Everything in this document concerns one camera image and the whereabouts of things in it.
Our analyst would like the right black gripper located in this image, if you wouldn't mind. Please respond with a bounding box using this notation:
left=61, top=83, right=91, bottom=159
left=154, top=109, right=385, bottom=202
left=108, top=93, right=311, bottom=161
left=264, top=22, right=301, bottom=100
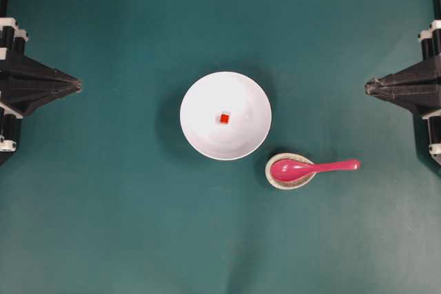
left=365, top=19, right=440, bottom=164

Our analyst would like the white ceramic bowl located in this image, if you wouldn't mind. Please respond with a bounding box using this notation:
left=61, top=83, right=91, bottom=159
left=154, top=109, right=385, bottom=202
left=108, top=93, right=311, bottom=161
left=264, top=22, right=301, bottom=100
left=180, top=72, right=272, bottom=160

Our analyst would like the pink plastic soup spoon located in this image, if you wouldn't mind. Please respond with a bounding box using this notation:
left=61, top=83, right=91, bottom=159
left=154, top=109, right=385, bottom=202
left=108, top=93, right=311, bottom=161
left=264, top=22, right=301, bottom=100
left=270, top=159, right=361, bottom=182

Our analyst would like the small red cube block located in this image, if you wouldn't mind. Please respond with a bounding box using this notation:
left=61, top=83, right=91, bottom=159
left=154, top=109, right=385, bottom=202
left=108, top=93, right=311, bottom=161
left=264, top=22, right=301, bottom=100
left=219, top=113, right=230, bottom=125

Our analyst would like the speckled ceramic spoon rest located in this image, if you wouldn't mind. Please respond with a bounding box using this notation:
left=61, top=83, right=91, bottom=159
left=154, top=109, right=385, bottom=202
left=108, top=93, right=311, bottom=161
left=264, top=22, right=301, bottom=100
left=265, top=153, right=316, bottom=190

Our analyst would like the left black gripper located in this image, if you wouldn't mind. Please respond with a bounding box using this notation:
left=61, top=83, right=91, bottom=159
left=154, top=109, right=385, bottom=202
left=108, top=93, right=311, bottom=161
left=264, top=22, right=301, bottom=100
left=1, top=17, right=82, bottom=165

